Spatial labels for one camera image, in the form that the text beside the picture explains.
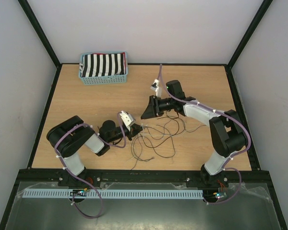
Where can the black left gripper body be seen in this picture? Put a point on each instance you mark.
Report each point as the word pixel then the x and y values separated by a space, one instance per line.
pixel 118 135

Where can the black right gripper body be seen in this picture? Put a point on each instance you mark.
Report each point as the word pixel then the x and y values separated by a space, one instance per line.
pixel 165 104

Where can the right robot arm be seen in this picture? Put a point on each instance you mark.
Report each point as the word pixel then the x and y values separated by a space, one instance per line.
pixel 228 135

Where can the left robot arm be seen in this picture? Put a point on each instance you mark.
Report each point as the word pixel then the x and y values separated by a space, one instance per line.
pixel 69 136

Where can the light blue plastic basket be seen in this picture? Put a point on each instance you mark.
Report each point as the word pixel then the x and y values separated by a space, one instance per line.
pixel 105 80

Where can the black white striped cloth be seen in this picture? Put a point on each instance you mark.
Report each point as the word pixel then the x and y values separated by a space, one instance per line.
pixel 102 64

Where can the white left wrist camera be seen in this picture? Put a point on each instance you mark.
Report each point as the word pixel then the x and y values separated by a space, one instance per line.
pixel 127 119

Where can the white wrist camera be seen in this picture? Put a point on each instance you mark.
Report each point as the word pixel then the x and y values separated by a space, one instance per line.
pixel 127 119
pixel 156 88

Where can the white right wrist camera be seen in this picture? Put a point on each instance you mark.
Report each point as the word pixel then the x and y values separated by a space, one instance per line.
pixel 156 88

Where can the light blue slotted cable duct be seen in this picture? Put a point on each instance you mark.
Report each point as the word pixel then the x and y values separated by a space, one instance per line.
pixel 113 194

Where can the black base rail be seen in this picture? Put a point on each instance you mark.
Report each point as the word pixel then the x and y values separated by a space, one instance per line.
pixel 96 177

